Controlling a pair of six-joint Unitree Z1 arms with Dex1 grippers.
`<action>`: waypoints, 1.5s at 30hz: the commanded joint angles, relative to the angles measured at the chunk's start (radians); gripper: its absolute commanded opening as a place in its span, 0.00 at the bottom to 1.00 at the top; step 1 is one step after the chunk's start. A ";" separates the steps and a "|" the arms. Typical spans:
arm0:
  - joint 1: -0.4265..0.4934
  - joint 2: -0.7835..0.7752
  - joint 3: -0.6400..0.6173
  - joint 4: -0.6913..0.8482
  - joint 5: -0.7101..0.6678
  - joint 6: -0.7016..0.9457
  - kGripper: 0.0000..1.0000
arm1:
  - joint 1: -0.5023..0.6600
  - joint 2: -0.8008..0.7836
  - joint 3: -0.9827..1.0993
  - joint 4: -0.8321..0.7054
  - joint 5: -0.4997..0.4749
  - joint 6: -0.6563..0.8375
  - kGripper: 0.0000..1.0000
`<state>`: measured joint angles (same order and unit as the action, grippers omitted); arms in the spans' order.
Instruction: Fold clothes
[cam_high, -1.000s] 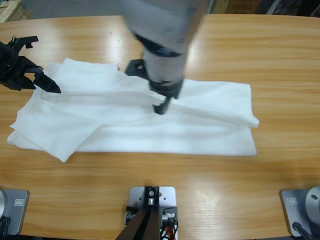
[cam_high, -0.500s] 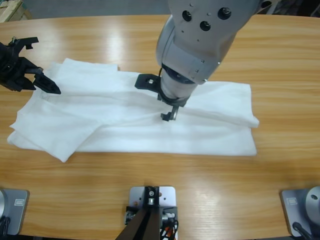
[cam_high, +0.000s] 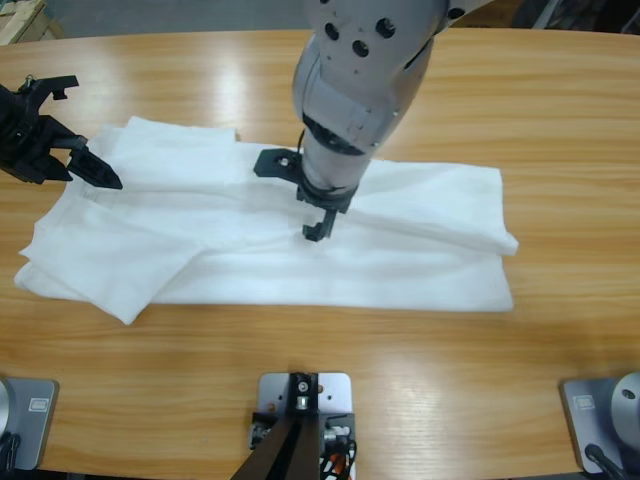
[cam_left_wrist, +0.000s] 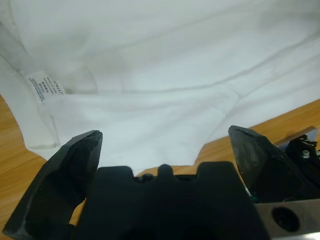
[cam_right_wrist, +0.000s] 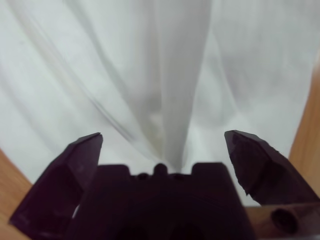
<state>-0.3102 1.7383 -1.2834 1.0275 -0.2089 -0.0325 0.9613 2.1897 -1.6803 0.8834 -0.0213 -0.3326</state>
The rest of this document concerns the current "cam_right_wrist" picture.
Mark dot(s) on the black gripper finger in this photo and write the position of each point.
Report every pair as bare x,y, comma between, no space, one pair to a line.
265,172
57,190

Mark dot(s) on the white T-shirt with black print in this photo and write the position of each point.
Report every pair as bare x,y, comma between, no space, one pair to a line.
150,75

